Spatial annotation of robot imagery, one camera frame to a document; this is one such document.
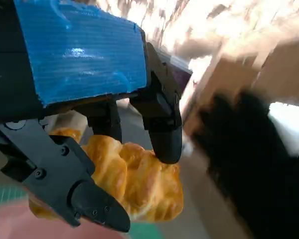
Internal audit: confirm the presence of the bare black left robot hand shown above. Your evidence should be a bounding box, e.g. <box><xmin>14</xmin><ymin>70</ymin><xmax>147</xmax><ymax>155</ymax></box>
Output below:
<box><xmin>0</xmin><ymin>0</ymin><xmax>184</xmax><ymax>234</ymax></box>

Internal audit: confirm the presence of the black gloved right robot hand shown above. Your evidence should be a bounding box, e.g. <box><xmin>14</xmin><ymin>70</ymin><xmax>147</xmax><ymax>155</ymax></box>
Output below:
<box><xmin>189</xmin><ymin>91</ymin><xmax>299</xmax><ymax>239</ymax></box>

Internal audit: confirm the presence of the orange striped bread loaf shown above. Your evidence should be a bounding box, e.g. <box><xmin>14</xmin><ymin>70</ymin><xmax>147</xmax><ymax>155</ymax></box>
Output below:
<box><xmin>28</xmin><ymin>127</ymin><xmax>184</xmax><ymax>222</ymax></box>

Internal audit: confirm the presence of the pink bowl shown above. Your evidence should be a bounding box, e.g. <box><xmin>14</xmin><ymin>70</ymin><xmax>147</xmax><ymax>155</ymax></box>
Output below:
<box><xmin>0</xmin><ymin>199</ymin><xmax>130</xmax><ymax>239</ymax></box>

